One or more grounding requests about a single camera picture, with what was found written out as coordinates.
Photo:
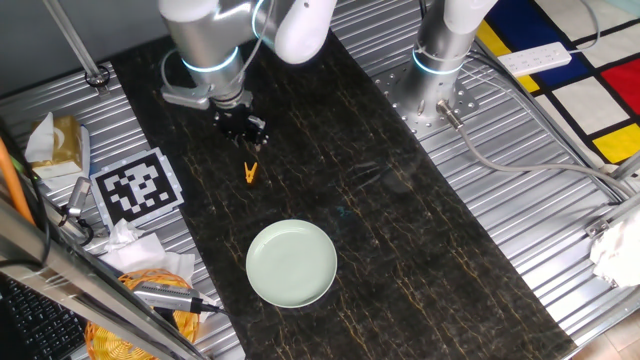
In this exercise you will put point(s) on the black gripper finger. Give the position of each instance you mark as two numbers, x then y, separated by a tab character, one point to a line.
259	135
239	137

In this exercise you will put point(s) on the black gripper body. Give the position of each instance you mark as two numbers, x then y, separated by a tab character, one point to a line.
232	122

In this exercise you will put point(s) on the orange clothespin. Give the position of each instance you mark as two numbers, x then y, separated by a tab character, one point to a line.
250	172

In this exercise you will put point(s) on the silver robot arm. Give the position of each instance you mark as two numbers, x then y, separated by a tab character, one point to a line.
210	40

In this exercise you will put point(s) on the black white marker board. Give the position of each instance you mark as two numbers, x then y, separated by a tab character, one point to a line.
136	189

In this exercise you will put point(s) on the pale green plate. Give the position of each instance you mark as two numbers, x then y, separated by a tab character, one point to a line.
291	264

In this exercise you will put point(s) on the white paper towel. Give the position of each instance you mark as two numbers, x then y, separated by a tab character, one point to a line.
145	257

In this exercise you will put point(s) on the crumpled white tissue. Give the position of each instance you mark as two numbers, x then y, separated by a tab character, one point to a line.
120	235

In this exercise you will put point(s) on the thin metal pole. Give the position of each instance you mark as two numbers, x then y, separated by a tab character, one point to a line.
75	42

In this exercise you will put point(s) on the black marble pattern mat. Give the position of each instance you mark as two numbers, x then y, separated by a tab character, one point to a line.
400	250

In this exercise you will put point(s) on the orange pole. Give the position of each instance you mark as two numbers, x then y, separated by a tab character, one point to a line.
12	185

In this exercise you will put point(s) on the orange wicker basket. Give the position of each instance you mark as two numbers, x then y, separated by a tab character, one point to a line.
100	345

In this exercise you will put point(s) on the black keyboard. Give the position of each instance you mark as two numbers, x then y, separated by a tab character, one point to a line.
40	325

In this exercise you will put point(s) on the white power strip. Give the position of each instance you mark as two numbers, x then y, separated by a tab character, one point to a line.
535	59

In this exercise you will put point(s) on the colourful block pattern mat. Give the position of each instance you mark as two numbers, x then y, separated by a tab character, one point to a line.
590	100

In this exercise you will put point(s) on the white cloth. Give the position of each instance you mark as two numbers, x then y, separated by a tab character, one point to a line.
617	250

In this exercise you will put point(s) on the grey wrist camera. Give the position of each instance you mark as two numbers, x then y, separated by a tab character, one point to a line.
185	96

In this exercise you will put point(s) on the small silver camera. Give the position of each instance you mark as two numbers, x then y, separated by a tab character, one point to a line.
79	195

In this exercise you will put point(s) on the long silver camera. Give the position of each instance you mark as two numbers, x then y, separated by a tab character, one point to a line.
165	296

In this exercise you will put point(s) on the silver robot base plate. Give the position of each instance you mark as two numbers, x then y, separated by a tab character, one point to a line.
465	105

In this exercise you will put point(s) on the aluminium frame beam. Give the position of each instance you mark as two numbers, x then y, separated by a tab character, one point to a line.
75	280

